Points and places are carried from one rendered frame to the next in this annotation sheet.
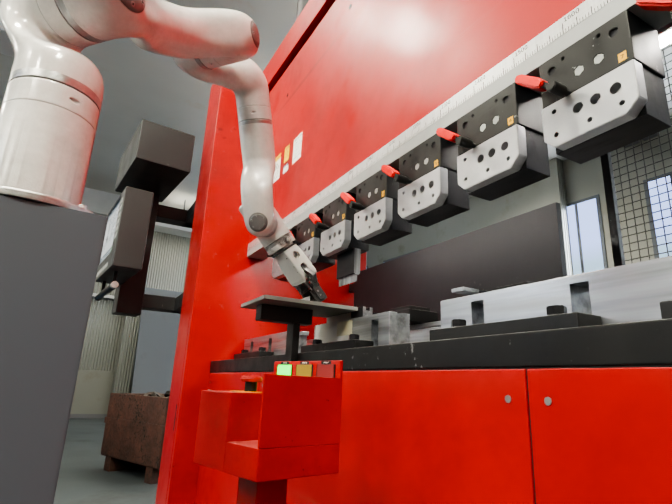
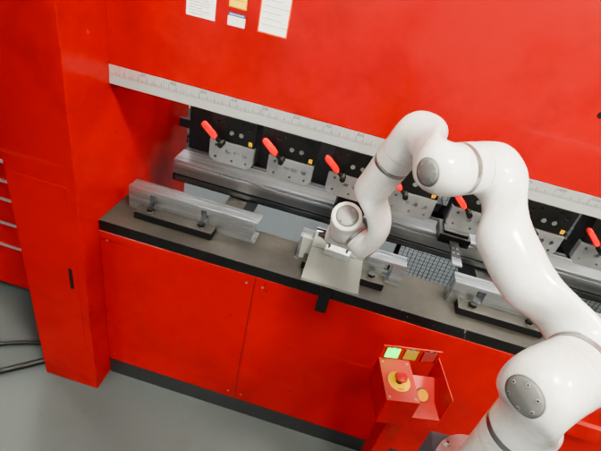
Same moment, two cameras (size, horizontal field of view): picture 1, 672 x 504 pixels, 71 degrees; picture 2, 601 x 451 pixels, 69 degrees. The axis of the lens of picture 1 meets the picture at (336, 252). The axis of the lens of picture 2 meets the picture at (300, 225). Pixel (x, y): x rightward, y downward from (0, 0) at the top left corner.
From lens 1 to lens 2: 173 cm
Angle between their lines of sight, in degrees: 74
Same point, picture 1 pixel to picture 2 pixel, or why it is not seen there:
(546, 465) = not seen: hidden behind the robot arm
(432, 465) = (458, 369)
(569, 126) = (586, 260)
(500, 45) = (589, 182)
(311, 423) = (435, 387)
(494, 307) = (491, 299)
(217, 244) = (80, 83)
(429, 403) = (467, 353)
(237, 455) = (421, 421)
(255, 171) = (385, 216)
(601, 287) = not seen: hidden behind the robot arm
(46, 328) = not seen: outside the picture
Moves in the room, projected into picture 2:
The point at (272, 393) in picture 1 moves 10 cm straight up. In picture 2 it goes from (448, 401) to (461, 381)
